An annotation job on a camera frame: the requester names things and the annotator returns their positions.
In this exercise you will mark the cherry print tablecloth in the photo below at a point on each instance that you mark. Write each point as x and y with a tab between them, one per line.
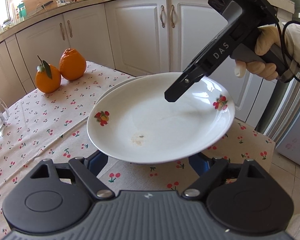
53	126

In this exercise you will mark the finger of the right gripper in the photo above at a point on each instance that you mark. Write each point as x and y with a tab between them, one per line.
189	77

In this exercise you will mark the white refrigerator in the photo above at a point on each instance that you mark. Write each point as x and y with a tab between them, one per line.
281	118

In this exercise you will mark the wooden cutting board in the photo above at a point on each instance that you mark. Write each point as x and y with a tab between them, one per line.
34	6

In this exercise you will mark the bumpy orange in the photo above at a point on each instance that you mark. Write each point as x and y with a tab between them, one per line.
72	64

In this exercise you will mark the white kitchen cabinets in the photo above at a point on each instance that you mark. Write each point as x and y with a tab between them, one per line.
137	37

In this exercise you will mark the white plate with fruit print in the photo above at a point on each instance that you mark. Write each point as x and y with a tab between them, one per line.
134	123

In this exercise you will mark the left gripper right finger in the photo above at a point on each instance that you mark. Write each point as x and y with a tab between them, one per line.
211	172

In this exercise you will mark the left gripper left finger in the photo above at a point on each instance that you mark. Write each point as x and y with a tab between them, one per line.
86	170

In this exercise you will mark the gloved right hand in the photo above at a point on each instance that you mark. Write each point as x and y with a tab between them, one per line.
270	36

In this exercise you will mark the orange with leaf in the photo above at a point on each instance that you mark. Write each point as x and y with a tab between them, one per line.
48	77

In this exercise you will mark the kitchen knife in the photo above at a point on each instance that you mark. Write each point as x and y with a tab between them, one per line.
46	4

